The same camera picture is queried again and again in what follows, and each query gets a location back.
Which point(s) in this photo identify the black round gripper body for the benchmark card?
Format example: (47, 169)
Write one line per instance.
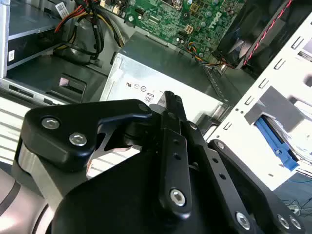
(109, 207)

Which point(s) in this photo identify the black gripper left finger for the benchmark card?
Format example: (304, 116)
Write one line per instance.
(61, 143)

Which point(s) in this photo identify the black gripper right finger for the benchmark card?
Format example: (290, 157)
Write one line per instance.
(219, 170)

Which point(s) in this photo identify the hard disk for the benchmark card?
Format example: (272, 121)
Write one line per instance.
(273, 138)

